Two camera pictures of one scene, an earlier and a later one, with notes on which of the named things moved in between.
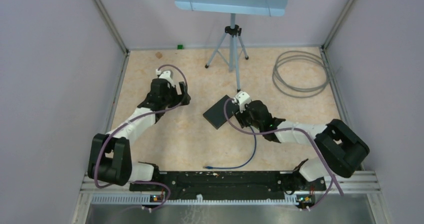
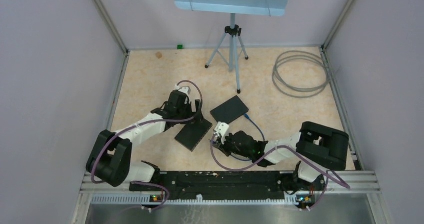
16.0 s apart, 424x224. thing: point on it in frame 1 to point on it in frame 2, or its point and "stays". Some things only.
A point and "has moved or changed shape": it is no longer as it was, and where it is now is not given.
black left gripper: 177,97 to 197,107
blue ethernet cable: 210,167 has moved or changed shape
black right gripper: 240,116 to 224,147
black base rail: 267,185 stays
